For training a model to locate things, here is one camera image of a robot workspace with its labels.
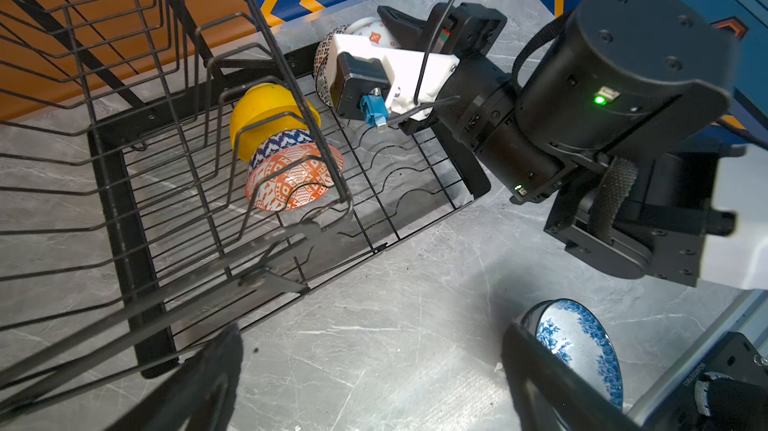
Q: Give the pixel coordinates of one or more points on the black wire dish rack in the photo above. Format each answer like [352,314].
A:
[127,239]

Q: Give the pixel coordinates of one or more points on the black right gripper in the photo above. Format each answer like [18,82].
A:
[468,29]

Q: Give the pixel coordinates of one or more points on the black white patterned bowl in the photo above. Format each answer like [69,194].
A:
[320,63]

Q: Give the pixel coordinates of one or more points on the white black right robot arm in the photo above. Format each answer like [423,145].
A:
[605,113]

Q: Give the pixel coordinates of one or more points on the orange white patterned bowl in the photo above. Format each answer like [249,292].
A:
[286,172]

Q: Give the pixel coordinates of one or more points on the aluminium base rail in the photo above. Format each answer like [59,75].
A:
[734,346]

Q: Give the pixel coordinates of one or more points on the blue white floral bowl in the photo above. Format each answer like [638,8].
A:
[571,332]

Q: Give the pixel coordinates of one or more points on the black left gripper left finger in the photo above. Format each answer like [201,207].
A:
[200,395]

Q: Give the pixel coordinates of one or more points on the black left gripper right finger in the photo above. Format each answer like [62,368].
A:
[547,394]

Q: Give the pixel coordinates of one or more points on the green white patterned bowl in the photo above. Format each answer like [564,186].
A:
[373,29]

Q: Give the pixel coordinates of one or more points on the yellow bowl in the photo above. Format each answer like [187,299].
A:
[262,113]

